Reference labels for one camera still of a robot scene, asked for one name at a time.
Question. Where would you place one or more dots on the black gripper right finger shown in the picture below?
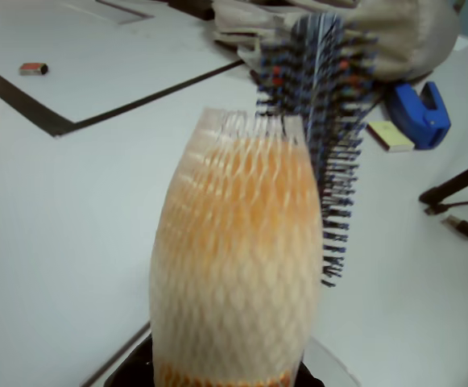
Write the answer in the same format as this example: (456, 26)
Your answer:
(310, 379)

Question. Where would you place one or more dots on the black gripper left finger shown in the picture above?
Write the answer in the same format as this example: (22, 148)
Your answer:
(137, 367)

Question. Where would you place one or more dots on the gold ferrule makeup brush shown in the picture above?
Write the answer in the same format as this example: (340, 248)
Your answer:
(233, 242)

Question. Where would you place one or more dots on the clear crystal organizer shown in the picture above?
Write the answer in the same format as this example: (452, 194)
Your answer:
(330, 359)

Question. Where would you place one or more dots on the yellow matchbox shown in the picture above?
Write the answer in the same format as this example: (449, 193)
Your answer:
(390, 137)

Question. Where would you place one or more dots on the blue round hairbrush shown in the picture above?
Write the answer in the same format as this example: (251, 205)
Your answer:
(318, 101)

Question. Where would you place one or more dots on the blue stapler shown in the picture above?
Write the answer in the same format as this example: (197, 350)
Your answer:
(419, 117)

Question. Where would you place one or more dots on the red matchbox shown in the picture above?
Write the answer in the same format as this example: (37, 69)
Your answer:
(34, 68)

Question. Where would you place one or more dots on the beige cloth bag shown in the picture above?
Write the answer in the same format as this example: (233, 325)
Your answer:
(398, 32)

